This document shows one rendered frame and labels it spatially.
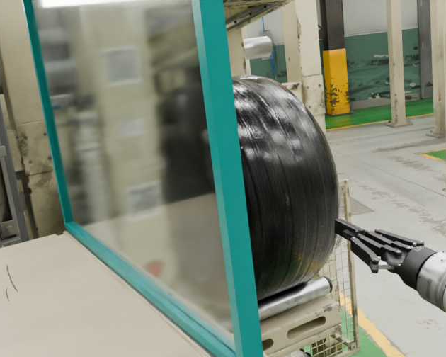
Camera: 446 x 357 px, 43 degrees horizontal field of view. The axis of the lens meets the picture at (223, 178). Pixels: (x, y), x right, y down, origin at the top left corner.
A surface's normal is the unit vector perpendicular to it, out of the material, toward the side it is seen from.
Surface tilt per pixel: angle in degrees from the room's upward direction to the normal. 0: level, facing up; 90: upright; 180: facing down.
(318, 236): 105
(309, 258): 117
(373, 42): 90
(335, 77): 90
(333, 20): 90
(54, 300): 0
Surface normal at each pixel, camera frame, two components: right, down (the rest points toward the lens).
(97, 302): -0.12, -0.97
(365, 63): 0.19, 0.21
